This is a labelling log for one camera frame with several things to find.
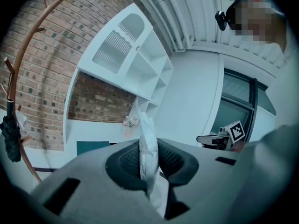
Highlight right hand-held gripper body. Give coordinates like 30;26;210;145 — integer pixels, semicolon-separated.
217;120;246;152

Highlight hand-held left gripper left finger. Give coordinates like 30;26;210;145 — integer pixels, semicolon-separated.
30;138;164;224

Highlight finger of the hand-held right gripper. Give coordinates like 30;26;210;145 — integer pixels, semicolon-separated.
196;135;220;147

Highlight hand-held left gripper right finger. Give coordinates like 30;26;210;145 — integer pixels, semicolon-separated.
157;137;245;224

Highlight clear plastic item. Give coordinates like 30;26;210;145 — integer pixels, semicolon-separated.
138;112;169;216

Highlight teal board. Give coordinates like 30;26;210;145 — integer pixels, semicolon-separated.
76;140;111;156

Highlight dark framed window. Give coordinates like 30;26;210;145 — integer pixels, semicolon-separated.
209;68;277;145

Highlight pink flowers in vase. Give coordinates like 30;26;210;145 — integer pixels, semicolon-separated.
122;97;142;139

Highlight white cloth on rack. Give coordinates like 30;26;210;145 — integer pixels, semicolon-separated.
15;112;28;128

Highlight black folded umbrella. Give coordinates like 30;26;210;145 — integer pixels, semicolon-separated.
0;98;22;163

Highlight white shelf cabinet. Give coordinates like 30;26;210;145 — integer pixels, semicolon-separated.
62;3;174;152

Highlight person's head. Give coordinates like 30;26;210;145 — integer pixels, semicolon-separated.
226;0;287;54

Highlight wooden coat rack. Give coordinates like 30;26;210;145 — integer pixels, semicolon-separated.
0;0;102;184

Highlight black head-worn camera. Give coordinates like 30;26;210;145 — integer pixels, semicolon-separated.
214;10;228;31

